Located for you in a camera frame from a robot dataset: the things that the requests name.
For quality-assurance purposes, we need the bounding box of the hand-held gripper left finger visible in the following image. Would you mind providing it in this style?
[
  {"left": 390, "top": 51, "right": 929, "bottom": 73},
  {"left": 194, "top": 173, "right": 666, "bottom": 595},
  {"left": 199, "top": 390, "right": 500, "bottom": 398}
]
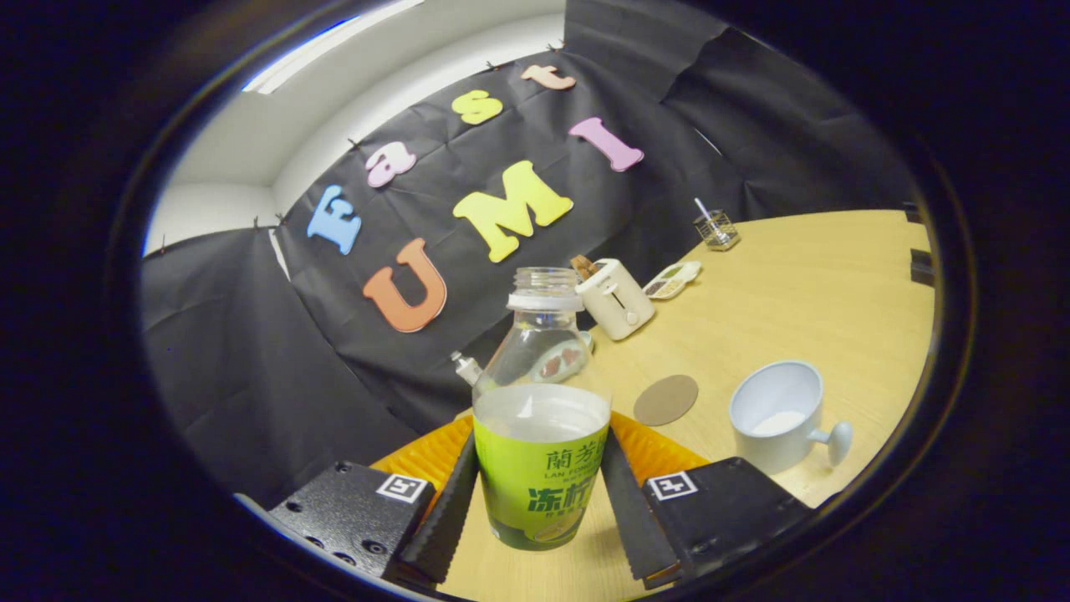
[{"left": 267, "top": 414, "right": 479, "bottom": 586}]

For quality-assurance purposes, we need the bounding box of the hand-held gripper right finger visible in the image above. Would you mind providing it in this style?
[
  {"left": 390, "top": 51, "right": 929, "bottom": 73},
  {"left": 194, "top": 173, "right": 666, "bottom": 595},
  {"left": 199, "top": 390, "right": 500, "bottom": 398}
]
[{"left": 600, "top": 411, "right": 816, "bottom": 590}]

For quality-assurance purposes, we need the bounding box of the green label juice bottle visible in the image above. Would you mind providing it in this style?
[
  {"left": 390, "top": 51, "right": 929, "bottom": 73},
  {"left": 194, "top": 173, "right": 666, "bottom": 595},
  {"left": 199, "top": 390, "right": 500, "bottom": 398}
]
[{"left": 472, "top": 267, "right": 613, "bottom": 552}]

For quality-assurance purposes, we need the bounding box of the round brown coaster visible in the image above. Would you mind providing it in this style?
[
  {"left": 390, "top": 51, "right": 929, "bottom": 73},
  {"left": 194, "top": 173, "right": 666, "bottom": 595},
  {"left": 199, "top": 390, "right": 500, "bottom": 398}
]
[{"left": 633, "top": 374, "right": 700, "bottom": 427}]

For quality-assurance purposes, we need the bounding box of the pale blue cup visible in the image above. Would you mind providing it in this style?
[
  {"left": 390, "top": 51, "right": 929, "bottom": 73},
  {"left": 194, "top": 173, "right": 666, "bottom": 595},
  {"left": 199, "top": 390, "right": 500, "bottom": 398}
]
[{"left": 728, "top": 360, "right": 853, "bottom": 476}]

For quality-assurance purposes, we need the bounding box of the slim white drink bottle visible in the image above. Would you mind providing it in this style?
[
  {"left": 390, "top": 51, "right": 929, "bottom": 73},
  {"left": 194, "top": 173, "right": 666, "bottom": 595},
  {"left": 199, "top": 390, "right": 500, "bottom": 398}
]
[{"left": 451, "top": 350, "right": 494, "bottom": 394}]

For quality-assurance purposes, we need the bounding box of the pale green plate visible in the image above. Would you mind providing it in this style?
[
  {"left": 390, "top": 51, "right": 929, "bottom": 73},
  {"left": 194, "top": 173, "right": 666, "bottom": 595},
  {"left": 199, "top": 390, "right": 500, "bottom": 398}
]
[{"left": 527, "top": 330, "right": 596, "bottom": 385}]

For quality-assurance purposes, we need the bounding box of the cream toaster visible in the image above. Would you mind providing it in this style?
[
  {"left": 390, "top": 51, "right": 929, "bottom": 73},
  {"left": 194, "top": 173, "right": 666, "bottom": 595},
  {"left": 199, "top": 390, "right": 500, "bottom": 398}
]
[{"left": 575, "top": 258, "right": 656, "bottom": 341}]

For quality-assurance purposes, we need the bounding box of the white snack tray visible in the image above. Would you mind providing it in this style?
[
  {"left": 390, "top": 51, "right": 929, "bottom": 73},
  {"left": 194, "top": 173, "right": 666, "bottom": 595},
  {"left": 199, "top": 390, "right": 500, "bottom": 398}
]
[{"left": 642, "top": 260, "right": 703, "bottom": 301}]

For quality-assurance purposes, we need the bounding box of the wooden table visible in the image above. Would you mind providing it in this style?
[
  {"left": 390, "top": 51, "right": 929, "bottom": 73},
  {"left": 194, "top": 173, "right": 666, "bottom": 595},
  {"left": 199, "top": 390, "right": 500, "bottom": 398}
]
[{"left": 435, "top": 209, "right": 935, "bottom": 602}]

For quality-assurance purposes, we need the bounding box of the ceiling light panel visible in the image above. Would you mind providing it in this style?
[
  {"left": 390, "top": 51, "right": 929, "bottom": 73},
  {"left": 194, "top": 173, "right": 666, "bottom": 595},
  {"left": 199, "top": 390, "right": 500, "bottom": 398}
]
[{"left": 242, "top": 0, "right": 427, "bottom": 93}]

